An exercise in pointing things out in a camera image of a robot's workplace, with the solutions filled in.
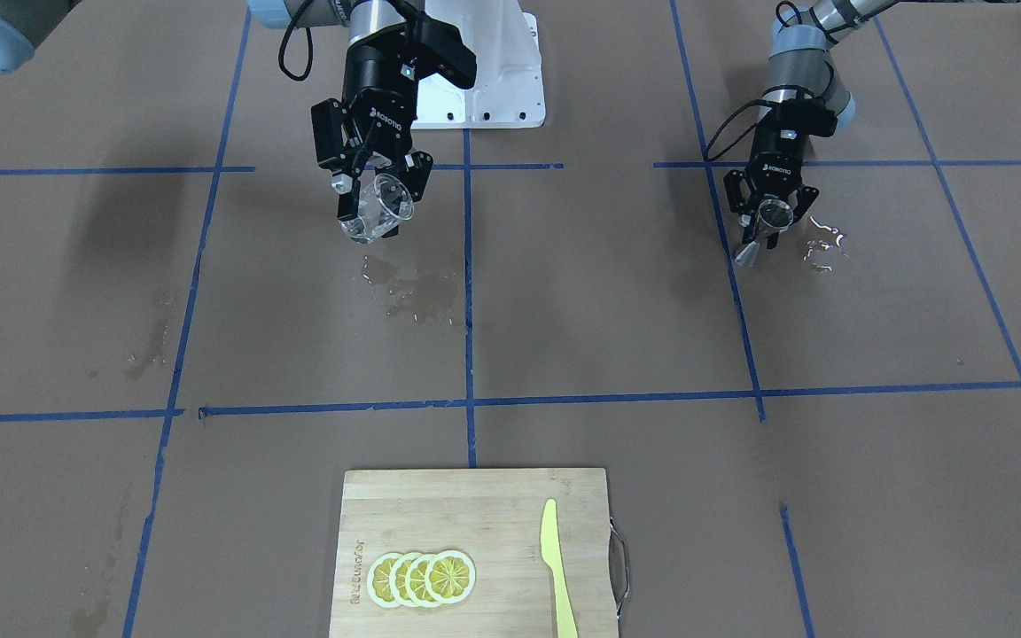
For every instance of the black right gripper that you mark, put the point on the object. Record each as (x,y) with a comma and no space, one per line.
(372,99)

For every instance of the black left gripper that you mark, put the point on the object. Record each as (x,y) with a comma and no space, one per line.
(774,159)

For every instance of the steel measuring jigger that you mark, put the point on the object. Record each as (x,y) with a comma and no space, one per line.
(772,217)

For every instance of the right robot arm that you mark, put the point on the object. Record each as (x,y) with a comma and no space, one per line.
(31,27)

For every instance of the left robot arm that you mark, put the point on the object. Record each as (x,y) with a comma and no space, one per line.
(803,97)

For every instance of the bamboo cutting board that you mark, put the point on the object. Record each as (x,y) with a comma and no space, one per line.
(494,516)

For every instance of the yellow plastic knife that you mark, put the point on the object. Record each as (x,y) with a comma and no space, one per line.
(551,547)

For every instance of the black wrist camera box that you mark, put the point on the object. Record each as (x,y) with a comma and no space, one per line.
(806,116)

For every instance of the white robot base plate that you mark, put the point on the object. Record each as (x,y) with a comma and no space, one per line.
(509,91)

